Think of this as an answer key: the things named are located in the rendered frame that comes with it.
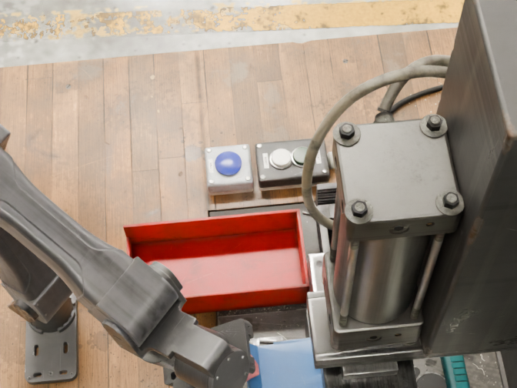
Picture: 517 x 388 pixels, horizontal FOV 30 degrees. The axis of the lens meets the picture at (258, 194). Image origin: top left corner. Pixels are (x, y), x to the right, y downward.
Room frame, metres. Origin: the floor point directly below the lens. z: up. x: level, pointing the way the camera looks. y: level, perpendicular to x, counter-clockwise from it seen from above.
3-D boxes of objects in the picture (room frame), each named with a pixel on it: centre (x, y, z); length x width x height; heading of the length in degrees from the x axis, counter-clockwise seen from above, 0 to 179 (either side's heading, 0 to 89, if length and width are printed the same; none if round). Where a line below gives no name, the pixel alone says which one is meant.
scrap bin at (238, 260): (0.56, 0.06, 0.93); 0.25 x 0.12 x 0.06; 93
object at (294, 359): (0.39, -0.05, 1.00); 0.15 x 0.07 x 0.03; 94
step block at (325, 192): (0.62, -0.10, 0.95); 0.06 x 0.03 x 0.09; 3
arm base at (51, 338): (0.51, 0.30, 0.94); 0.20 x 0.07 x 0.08; 3
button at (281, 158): (0.73, -0.04, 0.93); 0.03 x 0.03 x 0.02
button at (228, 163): (0.73, 0.04, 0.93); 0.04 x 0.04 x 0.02
